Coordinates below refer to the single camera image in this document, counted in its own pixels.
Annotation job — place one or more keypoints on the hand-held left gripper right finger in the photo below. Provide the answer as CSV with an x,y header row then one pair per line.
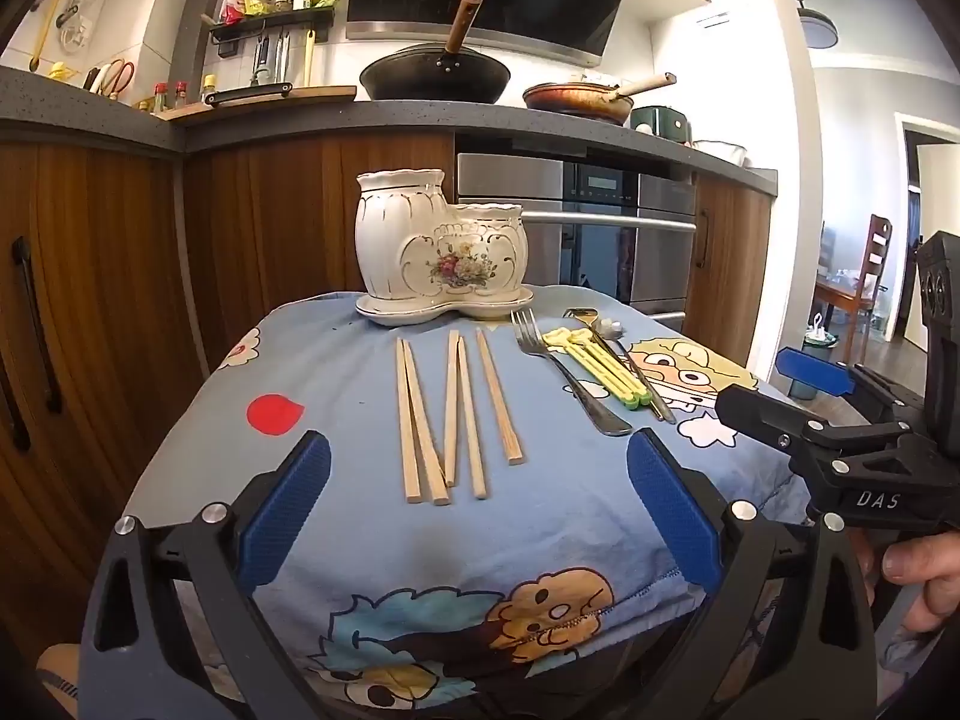
x,y
671,510

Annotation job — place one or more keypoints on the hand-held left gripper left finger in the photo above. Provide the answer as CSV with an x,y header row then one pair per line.
x,y
289,510

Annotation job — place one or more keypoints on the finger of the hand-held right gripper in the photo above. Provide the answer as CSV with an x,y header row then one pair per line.
x,y
757,412
814,373

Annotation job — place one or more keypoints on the wooden chopstick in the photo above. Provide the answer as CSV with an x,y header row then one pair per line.
x,y
471,435
452,405
409,427
429,442
501,405

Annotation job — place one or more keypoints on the steel fork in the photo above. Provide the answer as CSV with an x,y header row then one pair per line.
x,y
577,390

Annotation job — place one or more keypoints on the flower-shaped metal spoon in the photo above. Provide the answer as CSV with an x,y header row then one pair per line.
x,y
609,328

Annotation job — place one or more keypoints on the yellow plastic spoon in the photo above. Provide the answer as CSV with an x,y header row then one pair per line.
x,y
592,349
559,340

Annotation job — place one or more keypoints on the white floral ceramic utensil holder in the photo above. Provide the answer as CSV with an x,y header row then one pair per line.
x,y
439,240

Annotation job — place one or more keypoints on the person's right hand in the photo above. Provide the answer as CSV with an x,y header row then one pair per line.
x,y
926,562

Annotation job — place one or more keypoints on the dark green bucket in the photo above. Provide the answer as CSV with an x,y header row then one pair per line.
x,y
814,375

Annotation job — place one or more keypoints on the blue cartoon printed blanket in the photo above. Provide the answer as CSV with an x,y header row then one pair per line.
x,y
360,427

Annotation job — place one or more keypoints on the narrow wooden cabinet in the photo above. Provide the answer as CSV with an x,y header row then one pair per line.
x,y
739,277

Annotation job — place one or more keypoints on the wooden dining chair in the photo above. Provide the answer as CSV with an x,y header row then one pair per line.
x,y
874,262

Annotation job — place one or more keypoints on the white ceramic holder tray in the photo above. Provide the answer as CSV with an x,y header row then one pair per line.
x,y
397,313

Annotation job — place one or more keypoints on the white bowl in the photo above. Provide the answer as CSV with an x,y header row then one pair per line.
x,y
720,152

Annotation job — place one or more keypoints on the wooden corner cabinet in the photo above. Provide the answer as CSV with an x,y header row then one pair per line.
x,y
97,315

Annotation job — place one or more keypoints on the person's shoe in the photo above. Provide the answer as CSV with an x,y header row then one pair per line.
x,y
60,679

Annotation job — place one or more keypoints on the wooden cabinet beside oven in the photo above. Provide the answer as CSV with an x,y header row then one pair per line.
x,y
300,225

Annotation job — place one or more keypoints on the green kitchen appliance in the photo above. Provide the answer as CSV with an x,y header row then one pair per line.
x,y
651,120

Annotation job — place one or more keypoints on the stainless steel oven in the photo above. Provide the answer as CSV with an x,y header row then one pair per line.
x,y
525,187

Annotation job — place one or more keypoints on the round ceiling lamp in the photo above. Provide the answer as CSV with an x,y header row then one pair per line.
x,y
816,26

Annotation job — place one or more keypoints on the orange frying pan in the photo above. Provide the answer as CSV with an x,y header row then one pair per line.
x,y
577,99

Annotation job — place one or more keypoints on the grey stone countertop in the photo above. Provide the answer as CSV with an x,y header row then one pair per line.
x,y
315,120

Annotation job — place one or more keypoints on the wooden cutting board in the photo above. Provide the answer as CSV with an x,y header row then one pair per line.
x,y
322,94

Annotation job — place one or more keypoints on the yellow-capped sauce bottle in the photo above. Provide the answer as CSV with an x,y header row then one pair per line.
x,y
209,88

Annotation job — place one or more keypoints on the red-capped sauce bottle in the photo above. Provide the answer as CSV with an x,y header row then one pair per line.
x,y
181,94
160,97

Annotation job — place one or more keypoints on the hanging metal kitchen tools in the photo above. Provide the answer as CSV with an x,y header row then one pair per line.
x,y
268,60

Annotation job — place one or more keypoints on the black wall spice shelf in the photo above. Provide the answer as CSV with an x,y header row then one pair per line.
x,y
270,21

